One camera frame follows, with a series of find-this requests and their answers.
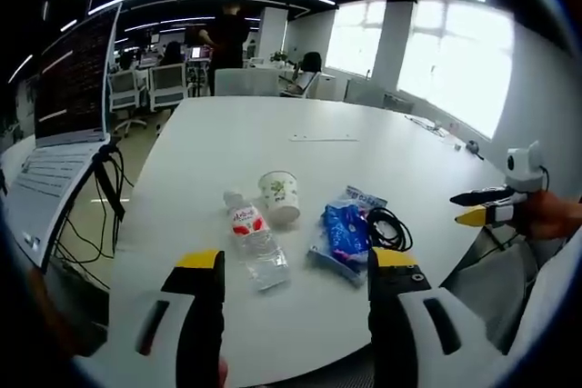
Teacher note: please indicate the blue tissue packet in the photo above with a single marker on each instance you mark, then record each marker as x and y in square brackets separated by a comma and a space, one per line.
[345, 238]

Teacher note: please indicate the small dark round object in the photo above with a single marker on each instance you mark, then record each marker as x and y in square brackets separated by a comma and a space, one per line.
[474, 146]

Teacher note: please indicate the small potted plant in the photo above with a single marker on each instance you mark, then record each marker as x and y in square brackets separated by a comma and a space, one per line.
[278, 57]

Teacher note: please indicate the person's left hand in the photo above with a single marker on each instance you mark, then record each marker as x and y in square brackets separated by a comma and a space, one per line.
[223, 372]

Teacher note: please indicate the clear plastic water bottle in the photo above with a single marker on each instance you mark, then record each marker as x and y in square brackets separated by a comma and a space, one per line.
[257, 242]

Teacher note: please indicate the open silver laptop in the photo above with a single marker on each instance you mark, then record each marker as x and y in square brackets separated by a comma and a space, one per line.
[68, 133]

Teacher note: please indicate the white table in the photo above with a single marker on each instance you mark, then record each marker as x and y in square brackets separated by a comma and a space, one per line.
[318, 156]

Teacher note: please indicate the white office chair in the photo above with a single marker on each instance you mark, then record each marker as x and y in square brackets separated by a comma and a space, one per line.
[125, 92]
[300, 86]
[168, 86]

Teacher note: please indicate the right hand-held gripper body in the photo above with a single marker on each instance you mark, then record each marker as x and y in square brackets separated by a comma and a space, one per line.
[523, 174]

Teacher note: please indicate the white paper cup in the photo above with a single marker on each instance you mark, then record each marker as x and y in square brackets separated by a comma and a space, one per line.
[281, 199]

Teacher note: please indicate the person's right hand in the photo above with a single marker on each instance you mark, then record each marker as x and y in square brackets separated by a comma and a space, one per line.
[550, 215]

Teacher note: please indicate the white partition panel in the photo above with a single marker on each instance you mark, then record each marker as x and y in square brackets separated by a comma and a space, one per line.
[245, 82]

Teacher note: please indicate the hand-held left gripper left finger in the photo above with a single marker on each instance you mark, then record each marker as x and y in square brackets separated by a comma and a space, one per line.
[195, 315]

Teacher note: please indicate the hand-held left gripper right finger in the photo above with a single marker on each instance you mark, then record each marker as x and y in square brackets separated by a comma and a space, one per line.
[409, 311]

